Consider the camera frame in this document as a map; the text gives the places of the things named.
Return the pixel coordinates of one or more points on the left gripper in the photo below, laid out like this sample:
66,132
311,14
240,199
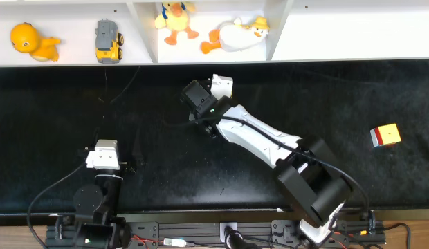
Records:
127,168

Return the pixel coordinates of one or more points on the grey and yellow toy truck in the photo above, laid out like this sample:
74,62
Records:
109,38

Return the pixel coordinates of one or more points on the yellow rubber duck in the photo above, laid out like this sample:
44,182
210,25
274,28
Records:
26,38

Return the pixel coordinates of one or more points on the many-coloured puzzle cube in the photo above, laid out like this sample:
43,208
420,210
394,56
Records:
389,134

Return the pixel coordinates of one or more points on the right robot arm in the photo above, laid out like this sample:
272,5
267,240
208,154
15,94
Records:
249,138

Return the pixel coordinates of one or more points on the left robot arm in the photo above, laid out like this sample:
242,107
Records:
109,188

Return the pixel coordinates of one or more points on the white plush duck yellow hat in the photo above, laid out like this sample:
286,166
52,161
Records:
238,36

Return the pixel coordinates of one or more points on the white shelf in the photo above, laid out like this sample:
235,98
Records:
304,41

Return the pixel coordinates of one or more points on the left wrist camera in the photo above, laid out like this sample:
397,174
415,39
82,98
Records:
103,155

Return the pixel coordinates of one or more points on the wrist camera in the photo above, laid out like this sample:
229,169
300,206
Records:
103,155
222,86

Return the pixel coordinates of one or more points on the mounting rail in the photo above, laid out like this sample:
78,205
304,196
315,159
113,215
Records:
200,230

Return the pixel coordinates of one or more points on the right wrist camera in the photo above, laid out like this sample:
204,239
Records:
222,86

